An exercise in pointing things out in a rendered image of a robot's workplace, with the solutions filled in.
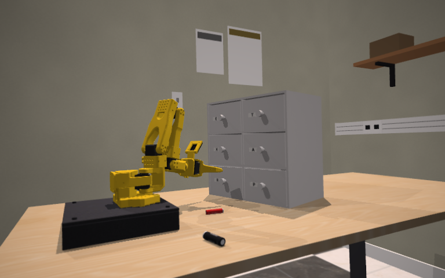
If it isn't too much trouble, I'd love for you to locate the grey drawer front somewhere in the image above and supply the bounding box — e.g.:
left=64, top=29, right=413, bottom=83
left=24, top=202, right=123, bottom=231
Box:
left=210, top=165, right=243, bottom=198
left=245, top=167, right=287, bottom=206
left=209, top=134, right=242, bottom=164
left=243, top=94, right=285, bottom=131
left=209, top=101, right=242, bottom=133
left=243, top=133, right=286, bottom=167

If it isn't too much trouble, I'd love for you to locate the red battery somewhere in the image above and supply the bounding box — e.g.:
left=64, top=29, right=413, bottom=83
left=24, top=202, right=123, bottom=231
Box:
left=206, top=208, right=224, bottom=214

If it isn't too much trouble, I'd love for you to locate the black cylinder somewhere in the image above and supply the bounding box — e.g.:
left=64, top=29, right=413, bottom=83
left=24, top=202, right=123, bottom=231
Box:
left=203, top=231, right=225, bottom=247

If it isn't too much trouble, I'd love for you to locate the grey chest of drawers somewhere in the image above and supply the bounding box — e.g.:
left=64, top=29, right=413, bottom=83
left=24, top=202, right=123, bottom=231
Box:
left=207, top=90, right=324, bottom=209

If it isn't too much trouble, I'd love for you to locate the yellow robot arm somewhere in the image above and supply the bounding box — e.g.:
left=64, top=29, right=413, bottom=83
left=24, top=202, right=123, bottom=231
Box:
left=113, top=99, right=186, bottom=208

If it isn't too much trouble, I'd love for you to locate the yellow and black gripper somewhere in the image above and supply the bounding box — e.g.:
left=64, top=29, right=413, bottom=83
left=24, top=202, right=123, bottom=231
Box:
left=178, top=141, right=223, bottom=178

